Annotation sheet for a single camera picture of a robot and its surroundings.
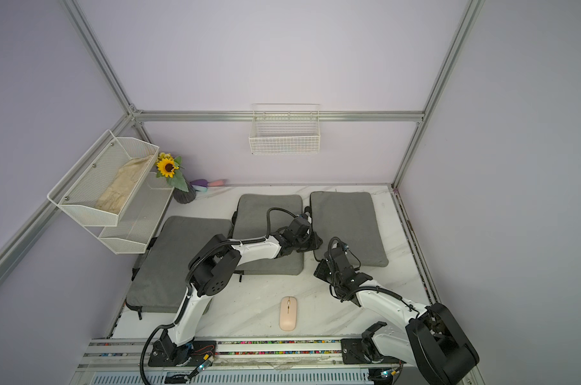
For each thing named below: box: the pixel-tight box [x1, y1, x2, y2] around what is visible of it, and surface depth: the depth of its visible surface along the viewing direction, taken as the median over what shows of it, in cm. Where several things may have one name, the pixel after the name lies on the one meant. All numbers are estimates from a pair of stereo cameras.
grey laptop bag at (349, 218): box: [310, 190, 390, 268], surface depth 106 cm
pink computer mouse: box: [279, 295, 298, 332], surface depth 82 cm
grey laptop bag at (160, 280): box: [125, 215, 233, 313], surface depth 88 cm
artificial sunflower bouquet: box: [155, 152, 189, 193], surface depth 97 cm
